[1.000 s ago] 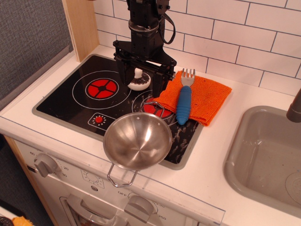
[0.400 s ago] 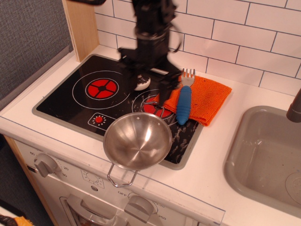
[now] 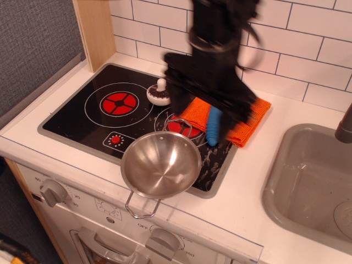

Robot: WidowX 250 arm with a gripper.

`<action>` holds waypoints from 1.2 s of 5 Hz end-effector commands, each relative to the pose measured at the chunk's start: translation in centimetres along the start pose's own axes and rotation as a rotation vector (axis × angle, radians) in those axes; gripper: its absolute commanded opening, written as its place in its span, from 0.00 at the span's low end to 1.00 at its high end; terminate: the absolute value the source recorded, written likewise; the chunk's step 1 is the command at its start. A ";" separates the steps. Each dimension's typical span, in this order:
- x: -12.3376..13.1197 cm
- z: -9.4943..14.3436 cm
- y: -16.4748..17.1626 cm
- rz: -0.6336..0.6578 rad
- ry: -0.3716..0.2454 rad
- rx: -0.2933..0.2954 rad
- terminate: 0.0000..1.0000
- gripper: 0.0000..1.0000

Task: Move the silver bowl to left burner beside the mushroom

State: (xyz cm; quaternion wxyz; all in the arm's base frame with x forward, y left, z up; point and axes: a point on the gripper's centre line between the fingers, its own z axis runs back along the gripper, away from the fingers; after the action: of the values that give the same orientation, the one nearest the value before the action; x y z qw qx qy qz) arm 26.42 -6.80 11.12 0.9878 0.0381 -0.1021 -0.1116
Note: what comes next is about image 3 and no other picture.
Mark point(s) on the orange folded cloth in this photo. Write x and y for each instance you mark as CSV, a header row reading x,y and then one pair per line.
x,y
197,113

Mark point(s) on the white toy mushroom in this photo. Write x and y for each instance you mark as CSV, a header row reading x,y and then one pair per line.
x,y
157,94

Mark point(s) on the white toy oven front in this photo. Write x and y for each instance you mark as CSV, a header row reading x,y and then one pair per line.
x,y
87,229

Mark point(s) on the grey oven knob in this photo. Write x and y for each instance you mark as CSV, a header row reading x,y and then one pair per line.
x,y
163,243

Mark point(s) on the grey timer knob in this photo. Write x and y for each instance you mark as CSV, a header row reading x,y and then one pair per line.
x,y
52,192

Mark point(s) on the metal strainer bowl with handles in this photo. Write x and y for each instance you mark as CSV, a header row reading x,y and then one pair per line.
x,y
161,164

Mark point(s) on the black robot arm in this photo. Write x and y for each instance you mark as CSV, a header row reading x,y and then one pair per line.
x,y
220,23

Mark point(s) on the black toy stovetop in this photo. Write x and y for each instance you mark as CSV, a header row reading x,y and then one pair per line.
x,y
111,110

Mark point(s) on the grey toy sink basin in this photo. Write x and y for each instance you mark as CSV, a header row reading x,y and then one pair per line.
x,y
308,189

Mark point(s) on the blue handled metal fork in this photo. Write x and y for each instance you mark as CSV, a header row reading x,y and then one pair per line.
x,y
213,126

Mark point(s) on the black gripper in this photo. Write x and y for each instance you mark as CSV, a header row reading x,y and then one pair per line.
x,y
209,74

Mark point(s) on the grey faucet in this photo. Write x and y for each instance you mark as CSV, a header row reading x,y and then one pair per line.
x,y
343,132

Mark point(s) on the wooden side post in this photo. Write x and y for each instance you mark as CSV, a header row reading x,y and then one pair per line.
x,y
96,30

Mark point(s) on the orange object at corner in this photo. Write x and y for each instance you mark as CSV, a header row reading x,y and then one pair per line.
x,y
8,258

